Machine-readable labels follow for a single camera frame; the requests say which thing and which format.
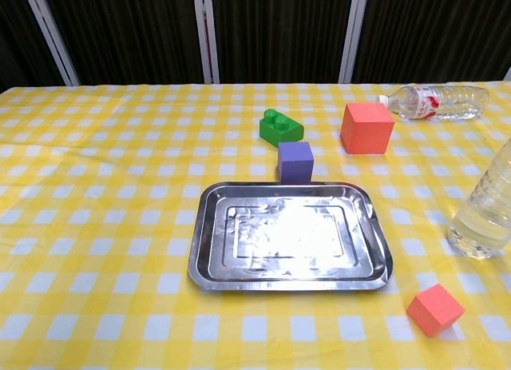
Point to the clear bottle green-print cap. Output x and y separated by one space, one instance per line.
483 222

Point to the rectangular metal tray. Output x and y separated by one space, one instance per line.
287 234

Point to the clear bottle red label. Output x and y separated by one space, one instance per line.
435 102

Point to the purple foam cube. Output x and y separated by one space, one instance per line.
295 162

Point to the green plastic building block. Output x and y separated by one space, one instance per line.
279 130

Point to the large orange foam cube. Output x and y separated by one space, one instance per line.
365 128

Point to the yellow white checked tablecloth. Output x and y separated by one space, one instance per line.
100 226

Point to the black pleated curtain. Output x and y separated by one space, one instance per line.
131 30

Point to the small orange foam cube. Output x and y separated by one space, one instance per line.
435 311

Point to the white frame post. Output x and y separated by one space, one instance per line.
353 38
52 38
509 74
207 38

